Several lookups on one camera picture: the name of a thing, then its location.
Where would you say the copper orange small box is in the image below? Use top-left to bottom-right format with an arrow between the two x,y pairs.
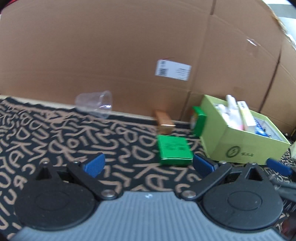
154,110 -> 175,135

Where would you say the long white pink box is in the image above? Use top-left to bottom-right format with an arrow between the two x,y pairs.
237,101 -> 257,133

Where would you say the white plush bunny toy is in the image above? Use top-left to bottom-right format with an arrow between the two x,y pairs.
215,95 -> 243,130

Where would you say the lime green open box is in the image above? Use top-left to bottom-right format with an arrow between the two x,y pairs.
200,95 -> 290,165

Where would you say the flat green box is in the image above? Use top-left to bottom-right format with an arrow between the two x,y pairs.
157,135 -> 193,166

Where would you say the green floral tin box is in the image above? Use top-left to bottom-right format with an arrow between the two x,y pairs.
190,106 -> 207,137

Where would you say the blue item in box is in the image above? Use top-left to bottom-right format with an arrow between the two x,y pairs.
254,118 -> 273,138

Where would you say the clear plastic cup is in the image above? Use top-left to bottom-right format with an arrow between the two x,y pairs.
75,90 -> 112,120

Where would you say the white shipping label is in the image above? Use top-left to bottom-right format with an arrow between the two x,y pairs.
155,59 -> 192,81

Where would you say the large brown cardboard box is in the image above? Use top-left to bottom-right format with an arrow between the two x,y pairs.
1,1 -> 295,133

